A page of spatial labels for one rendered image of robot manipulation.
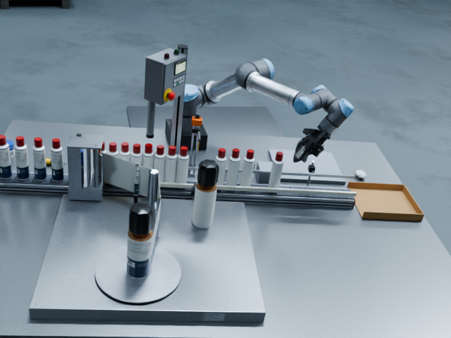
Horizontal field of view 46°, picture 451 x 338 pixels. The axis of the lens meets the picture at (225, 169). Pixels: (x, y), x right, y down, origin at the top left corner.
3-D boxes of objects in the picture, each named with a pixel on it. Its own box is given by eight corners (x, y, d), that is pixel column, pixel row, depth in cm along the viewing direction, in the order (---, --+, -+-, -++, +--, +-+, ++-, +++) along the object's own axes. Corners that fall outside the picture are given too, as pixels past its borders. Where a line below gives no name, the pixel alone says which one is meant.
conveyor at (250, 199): (-5, 192, 237) (-6, 183, 234) (2, 179, 246) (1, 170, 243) (353, 208, 259) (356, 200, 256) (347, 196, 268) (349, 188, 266)
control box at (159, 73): (143, 99, 230) (145, 56, 220) (166, 88, 243) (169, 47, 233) (162, 106, 226) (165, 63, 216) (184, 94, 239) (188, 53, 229)
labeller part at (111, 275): (90, 304, 181) (90, 301, 181) (100, 245, 208) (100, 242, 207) (181, 305, 186) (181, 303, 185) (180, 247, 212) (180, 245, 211)
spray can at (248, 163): (239, 190, 252) (245, 153, 241) (238, 184, 256) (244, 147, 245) (250, 191, 252) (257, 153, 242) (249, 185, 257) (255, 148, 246)
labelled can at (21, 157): (16, 180, 238) (12, 140, 227) (19, 174, 242) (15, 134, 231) (28, 181, 238) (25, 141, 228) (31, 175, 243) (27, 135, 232)
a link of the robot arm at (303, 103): (225, 63, 249) (309, 96, 221) (241, 59, 257) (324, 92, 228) (222, 86, 255) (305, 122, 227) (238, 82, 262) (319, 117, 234)
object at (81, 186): (68, 199, 230) (66, 147, 216) (73, 182, 241) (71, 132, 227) (101, 200, 232) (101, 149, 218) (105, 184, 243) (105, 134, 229)
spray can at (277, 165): (268, 192, 253) (275, 155, 242) (266, 186, 257) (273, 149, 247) (278, 193, 254) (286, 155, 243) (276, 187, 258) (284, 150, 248)
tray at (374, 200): (362, 218, 253) (364, 211, 251) (346, 188, 275) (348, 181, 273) (421, 220, 257) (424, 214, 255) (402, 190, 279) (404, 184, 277)
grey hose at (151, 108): (145, 138, 244) (147, 96, 233) (145, 134, 247) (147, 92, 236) (154, 138, 245) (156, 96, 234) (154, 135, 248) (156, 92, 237)
